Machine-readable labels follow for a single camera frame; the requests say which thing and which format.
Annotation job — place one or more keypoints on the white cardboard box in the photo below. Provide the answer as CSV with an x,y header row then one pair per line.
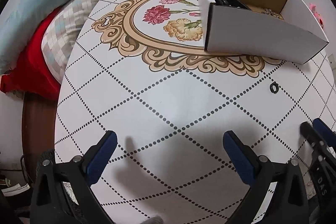
x,y
281,29

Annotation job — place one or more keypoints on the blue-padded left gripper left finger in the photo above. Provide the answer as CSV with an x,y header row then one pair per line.
x,y
84,171

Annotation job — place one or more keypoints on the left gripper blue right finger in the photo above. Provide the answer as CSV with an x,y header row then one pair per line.
x,y
326,133

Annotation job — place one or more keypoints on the light blue duvet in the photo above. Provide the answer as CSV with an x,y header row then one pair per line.
x,y
47,1

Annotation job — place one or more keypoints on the red blanket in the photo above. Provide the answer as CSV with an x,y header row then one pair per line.
x,y
32,73

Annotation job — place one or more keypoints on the grey checkered pillow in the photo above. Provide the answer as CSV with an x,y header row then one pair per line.
x,y
60,36

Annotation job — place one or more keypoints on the black smart band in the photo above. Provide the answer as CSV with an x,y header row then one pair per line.
x,y
232,3

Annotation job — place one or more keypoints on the diamond-pattern floral tablecloth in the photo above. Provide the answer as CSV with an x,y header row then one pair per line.
x,y
138,68

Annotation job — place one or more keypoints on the pink plush toy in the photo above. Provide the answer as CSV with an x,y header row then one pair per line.
x,y
318,17

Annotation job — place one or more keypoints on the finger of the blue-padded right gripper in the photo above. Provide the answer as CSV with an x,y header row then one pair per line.
x,y
288,203

